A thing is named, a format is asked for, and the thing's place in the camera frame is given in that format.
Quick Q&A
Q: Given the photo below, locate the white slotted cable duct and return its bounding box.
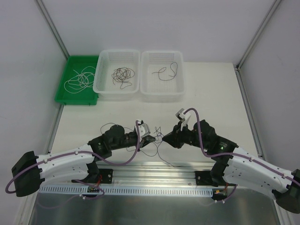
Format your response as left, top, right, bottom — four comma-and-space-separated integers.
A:
39, 185, 213, 197

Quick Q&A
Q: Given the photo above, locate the purple white wire bundle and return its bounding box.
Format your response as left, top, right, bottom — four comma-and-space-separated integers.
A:
100, 122, 186, 168

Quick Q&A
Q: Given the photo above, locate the left aluminium frame post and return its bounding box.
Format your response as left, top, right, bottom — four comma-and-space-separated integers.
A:
34, 0, 70, 60

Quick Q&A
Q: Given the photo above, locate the brown wire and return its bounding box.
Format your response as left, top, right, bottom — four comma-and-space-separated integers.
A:
111, 67, 132, 83
117, 67, 136, 82

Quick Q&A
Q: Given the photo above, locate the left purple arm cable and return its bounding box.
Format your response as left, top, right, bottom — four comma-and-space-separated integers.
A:
5, 120, 143, 194

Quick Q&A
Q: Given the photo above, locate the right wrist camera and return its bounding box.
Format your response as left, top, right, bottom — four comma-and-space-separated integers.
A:
175, 108, 191, 131

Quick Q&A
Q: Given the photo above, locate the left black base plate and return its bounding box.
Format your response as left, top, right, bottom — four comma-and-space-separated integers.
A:
94, 168, 113, 184

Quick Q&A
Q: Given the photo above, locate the dark wire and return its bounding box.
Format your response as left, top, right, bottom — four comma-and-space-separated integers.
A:
151, 61, 179, 81

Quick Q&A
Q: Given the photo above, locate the right aluminium frame post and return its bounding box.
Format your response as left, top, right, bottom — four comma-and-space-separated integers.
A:
236, 0, 282, 71

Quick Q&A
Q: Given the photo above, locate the white plastic basket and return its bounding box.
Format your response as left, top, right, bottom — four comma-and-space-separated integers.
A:
140, 51, 186, 103
92, 49, 141, 99

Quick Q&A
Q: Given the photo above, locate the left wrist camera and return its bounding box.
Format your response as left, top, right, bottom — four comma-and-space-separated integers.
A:
135, 120, 150, 142

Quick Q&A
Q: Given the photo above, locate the green plastic tray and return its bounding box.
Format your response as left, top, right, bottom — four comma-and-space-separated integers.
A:
54, 55, 98, 105

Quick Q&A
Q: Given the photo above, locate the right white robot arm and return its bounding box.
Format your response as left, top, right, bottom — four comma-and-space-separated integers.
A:
162, 120, 300, 214

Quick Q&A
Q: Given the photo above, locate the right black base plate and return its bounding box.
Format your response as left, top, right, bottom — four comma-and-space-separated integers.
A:
195, 171, 218, 187

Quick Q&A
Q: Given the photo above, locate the left white plastic basket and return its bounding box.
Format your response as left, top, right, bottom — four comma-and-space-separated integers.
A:
92, 49, 141, 99

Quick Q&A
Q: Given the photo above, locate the aluminium frame post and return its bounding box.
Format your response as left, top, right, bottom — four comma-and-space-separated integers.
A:
236, 0, 282, 71
34, 0, 70, 60

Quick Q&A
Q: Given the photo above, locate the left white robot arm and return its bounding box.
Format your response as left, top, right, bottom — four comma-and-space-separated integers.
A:
5, 123, 155, 197

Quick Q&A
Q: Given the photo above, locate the right white plastic basket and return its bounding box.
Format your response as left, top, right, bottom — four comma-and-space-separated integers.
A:
140, 51, 186, 103

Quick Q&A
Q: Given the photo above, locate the aluminium mounting rail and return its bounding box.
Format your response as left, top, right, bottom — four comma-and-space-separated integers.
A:
29, 160, 265, 188

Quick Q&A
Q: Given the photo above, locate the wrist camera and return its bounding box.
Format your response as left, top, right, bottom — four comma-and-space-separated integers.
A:
135, 120, 150, 142
175, 108, 191, 131

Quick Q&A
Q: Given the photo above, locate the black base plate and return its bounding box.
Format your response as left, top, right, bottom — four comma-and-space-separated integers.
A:
195, 171, 218, 187
94, 168, 113, 184

